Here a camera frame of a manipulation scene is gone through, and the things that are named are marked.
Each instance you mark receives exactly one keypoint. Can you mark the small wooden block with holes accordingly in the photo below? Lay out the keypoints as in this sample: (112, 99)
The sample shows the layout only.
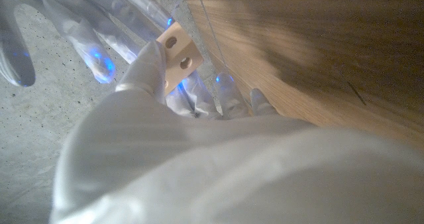
(180, 56)

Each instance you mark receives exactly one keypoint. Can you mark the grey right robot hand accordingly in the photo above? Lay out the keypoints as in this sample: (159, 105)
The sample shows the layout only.
(83, 15)

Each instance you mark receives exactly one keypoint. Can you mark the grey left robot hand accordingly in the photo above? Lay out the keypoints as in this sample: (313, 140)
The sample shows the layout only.
(198, 171)

